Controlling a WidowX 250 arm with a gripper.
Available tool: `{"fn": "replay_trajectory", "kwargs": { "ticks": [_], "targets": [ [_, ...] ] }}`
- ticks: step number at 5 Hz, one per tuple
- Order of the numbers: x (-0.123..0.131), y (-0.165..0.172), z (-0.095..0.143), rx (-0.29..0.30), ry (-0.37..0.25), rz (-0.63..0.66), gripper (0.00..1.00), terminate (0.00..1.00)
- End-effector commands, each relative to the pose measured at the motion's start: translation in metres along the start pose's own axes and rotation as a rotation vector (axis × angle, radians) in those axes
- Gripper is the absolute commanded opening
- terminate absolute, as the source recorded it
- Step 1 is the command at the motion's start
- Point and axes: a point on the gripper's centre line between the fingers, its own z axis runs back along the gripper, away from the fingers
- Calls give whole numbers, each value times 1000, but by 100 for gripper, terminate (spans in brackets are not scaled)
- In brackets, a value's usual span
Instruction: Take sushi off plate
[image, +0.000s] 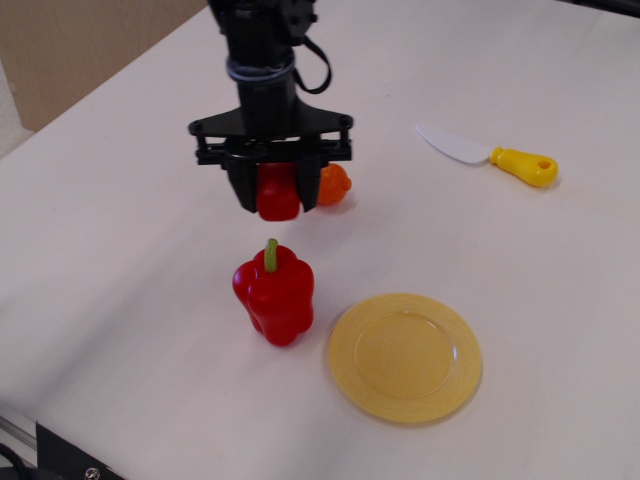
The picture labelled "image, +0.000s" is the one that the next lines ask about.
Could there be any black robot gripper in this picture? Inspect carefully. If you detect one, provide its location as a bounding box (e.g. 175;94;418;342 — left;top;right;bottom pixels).
188;79;353;213

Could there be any red toy sushi piece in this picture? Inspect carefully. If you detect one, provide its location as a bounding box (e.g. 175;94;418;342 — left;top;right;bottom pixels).
256;162;300;222

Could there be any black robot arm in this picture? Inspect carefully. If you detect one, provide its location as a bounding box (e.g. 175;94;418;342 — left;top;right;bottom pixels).
189;1;353;222

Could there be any yellow plastic plate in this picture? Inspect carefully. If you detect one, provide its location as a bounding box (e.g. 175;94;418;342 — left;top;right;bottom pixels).
328;293;483;424

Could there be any orange toy carrot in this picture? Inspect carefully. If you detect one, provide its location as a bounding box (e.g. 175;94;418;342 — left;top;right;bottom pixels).
317;164;352;205

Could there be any red toy bell pepper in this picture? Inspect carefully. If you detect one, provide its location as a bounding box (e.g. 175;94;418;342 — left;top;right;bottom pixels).
232;238;315;347

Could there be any toy knife yellow handle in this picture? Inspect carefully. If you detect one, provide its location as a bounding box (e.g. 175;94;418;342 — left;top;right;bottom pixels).
416;124;559;188

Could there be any black corner bracket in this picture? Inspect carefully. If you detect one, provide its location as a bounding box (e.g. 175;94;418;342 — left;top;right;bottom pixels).
36;423;124;480

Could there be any aluminium table frame rail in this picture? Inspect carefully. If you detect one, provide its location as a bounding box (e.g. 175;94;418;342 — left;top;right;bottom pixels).
1;407;37;456

